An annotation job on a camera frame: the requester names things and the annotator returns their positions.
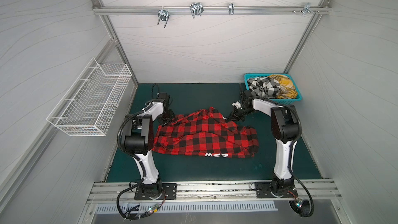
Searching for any red black plaid shirt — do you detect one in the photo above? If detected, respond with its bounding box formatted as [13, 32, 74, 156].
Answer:
[152, 107, 260, 158]

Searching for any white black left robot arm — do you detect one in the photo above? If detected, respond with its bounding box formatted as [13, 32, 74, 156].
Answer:
[117, 92, 173, 199]

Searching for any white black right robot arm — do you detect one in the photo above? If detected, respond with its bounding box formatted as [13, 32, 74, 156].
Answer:
[227, 90, 302, 198]

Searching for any black white checkered shirt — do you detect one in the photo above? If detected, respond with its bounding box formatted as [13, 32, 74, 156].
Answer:
[247, 77, 281, 99]

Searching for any yellow plaid shirt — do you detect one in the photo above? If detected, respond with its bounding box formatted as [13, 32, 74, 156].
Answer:
[268, 74, 299, 99]

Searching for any metal u-bolt hook left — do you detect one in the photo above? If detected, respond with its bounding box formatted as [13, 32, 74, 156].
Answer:
[157, 9, 170, 28]

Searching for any metal u-bolt hook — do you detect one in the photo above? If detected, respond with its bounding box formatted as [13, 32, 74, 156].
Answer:
[157, 9, 170, 28]
[189, 3, 204, 18]

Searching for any metal clip hook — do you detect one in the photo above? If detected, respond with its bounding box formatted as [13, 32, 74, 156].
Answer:
[229, 3, 235, 16]

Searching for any metal u-bolt hook middle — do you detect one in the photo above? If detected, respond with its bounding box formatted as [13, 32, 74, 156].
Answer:
[189, 3, 204, 18]

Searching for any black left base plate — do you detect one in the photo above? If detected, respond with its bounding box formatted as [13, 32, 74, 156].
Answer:
[134, 183, 177, 201]

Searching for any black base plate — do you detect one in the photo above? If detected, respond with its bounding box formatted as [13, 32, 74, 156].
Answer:
[249, 180, 298, 199]
[134, 183, 177, 201]

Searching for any white wire basket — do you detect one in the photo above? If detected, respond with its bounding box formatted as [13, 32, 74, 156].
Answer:
[47, 58, 132, 136]

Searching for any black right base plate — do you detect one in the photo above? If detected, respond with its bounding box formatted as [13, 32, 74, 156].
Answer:
[249, 180, 298, 199]

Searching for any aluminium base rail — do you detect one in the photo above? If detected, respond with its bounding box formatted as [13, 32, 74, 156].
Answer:
[87, 179, 342, 203]

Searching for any aluminium horizontal rail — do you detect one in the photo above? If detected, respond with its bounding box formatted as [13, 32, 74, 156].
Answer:
[93, 5, 332, 16]

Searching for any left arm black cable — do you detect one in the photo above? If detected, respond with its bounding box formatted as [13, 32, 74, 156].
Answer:
[115, 83, 162, 221]

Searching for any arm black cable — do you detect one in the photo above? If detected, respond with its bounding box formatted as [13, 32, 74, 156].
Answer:
[115, 83, 162, 221]
[239, 82, 315, 218]

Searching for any metal bracket hook right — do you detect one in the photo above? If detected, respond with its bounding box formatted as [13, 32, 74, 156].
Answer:
[292, 3, 320, 16]

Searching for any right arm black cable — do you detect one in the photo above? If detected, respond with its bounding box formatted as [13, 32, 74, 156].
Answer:
[239, 82, 315, 218]

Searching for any aluminium corner frame post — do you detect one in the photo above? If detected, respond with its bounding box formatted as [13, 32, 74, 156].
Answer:
[92, 0, 139, 87]

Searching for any right aluminium corner post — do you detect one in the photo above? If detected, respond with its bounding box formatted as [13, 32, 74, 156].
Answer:
[283, 0, 332, 74]

